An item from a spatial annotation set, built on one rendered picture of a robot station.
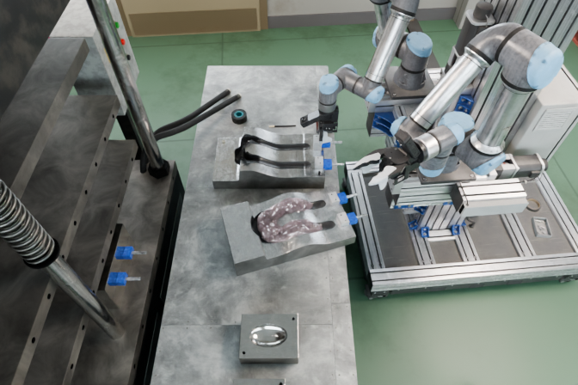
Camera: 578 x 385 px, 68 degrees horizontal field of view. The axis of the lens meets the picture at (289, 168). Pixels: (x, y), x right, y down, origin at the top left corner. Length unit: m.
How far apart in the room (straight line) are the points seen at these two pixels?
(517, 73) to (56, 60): 1.39
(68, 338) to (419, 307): 1.82
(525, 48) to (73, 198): 1.39
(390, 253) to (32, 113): 1.87
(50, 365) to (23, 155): 0.63
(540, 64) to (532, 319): 1.79
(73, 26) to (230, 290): 1.15
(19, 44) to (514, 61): 1.23
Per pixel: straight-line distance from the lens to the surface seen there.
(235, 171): 1.97
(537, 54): 1.39
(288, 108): 2.31
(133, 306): 1.82
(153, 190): 2.07
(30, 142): 1.34
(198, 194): 1.99
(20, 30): 1.07
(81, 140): 1.65
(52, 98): 1.44
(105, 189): 1.81
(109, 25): 1.60
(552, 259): 2.83
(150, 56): 4.18
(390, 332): 2.57
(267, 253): 1.71
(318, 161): 1.92
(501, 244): 2.77
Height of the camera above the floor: 2.39
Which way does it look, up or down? 51 degrees down
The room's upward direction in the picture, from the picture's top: straight up
